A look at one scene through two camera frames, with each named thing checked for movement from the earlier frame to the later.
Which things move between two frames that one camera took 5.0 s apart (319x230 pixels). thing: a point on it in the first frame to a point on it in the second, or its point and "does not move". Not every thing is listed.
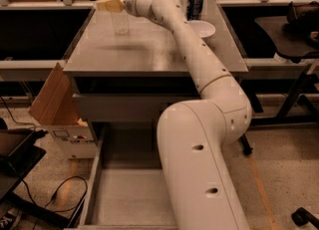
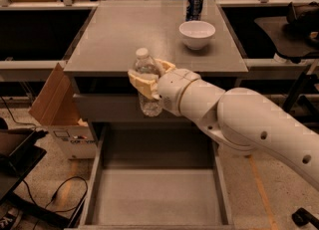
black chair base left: [18, 160] does not move
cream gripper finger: [111, 4] to [147, 87]
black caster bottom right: [302, 217] does not move
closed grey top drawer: [127, 107] does not move
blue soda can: [194, 5] does not move
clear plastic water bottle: [120, 20] to [147, 64]
